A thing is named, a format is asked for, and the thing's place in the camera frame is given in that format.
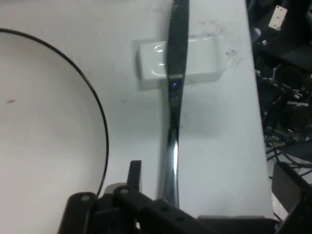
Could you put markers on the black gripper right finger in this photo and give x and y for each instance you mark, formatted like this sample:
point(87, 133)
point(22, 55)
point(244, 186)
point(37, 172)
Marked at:
point(295, 192)

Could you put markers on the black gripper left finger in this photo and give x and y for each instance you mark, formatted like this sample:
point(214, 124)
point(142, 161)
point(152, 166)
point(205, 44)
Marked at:
point(156, 214)

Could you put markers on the silver metal knife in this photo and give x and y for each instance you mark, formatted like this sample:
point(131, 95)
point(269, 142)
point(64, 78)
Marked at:
point(176, 61)

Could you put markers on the white plate with black rim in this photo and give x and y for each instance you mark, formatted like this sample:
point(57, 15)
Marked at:
point(48, 122)

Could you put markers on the white ceramic cutlery rest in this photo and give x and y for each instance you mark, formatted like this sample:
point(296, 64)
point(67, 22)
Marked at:
point(202, 61)

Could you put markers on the white perforated metal bracket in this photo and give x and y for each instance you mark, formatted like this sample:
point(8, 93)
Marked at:
point(278, 17)

